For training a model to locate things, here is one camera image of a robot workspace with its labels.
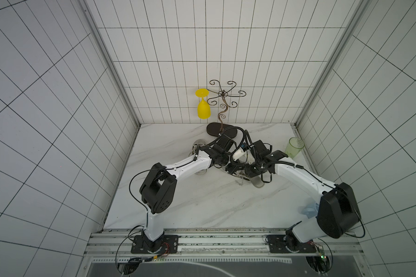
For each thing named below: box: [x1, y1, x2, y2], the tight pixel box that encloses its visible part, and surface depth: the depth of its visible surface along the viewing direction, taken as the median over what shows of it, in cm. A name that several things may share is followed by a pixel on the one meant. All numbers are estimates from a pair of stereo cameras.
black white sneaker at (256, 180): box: [225, 170, 266, 189], surface depth 81 cm
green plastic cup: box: [285, 136, 306, 159], surface depth 96 cm
